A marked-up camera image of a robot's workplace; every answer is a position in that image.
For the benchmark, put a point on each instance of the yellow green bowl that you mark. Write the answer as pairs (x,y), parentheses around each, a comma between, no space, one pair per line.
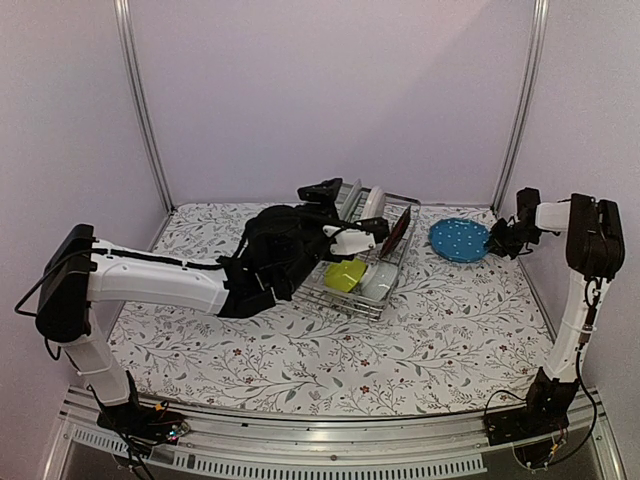
(345,276)

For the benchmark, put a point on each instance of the right aluminium frame post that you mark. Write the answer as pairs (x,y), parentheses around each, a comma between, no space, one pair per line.
(525,98)

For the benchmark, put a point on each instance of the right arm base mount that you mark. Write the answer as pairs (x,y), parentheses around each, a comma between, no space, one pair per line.
(525,425)

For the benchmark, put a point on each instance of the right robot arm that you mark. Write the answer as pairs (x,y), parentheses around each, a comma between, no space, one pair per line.
(594,253)

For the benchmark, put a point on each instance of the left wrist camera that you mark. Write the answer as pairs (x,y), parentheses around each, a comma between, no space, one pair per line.
(358,237)

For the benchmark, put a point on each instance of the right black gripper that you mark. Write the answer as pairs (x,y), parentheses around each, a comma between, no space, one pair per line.
(497,241)

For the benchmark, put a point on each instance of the aluminium frame post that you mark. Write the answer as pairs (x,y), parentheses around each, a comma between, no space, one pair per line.
(525,98)
(133,72)

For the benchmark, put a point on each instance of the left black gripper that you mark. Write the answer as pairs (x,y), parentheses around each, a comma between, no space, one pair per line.
(324,194)

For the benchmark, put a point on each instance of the floral table mat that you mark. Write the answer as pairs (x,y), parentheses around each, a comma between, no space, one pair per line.
(453,338)

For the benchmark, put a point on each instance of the blue polka dot plate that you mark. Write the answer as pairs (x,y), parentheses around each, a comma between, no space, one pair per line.
(459,240)

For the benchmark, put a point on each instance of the pale green flower plate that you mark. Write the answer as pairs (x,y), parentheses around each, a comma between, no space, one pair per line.
(348,205)

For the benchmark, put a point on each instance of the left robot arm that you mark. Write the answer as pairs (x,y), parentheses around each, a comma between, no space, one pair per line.
(278,250)

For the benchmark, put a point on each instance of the aluminium front rail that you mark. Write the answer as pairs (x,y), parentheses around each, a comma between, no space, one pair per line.
(224,443)

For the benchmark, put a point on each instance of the white grey patterned bowl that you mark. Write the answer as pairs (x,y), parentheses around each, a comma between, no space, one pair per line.
(378,280)

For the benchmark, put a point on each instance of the left aluminium frame post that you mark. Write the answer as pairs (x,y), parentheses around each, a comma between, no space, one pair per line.
(133,72)

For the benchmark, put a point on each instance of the white ribbed plate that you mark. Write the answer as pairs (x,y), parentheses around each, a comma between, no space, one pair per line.
(374,204)

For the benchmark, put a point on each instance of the dark red black plate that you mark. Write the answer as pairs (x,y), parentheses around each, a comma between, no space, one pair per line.
(399,229)

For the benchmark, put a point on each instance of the wire dish rack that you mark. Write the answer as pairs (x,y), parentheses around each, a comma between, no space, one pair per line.
(353,303)

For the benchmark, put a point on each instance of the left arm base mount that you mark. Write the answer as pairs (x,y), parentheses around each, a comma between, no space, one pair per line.
(147,424)

